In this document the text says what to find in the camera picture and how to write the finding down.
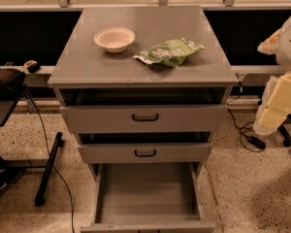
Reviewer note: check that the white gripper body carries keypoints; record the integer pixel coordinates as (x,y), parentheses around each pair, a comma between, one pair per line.
(290,48)

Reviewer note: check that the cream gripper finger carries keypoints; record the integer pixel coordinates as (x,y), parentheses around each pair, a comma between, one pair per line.
(280,101)
(264,123)

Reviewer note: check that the green jalapeno chip bag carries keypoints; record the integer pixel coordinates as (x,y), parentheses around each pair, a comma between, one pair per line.
(171,53)

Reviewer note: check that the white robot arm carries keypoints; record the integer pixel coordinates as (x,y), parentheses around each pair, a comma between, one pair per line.
(283,50)

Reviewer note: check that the grey middle drawer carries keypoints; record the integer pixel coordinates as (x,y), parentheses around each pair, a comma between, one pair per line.
(119,147)

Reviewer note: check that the grey drawer cabinet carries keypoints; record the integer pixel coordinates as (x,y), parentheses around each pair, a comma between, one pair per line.
(84,67)

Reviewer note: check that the grey open bottom drawer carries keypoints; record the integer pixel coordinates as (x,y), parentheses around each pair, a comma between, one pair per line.
(147,198)

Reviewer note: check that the grey top drawer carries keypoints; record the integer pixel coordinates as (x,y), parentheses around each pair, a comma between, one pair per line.
(111,111)

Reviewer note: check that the black stand leg right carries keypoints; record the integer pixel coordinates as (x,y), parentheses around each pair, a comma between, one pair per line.
(286,136)

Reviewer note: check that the black stand leg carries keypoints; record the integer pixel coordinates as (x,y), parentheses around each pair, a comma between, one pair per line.
(286,136)
(40,197)

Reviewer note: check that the white paper bowl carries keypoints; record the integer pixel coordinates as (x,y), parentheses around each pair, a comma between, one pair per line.
(114,39)

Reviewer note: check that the black stand leg left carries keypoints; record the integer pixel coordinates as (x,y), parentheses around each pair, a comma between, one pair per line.
(40,197)

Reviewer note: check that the yellow black tape measure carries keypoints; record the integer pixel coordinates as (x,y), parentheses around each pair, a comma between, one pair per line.
(32,66)

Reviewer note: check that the black device on stand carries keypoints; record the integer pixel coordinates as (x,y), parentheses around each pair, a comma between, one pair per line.
(10,82)

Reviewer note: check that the black power adapter with cable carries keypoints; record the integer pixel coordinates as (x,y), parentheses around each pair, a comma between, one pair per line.
(258,145)

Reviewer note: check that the black top drawer handle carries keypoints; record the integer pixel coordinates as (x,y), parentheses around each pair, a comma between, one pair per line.
(138,118)

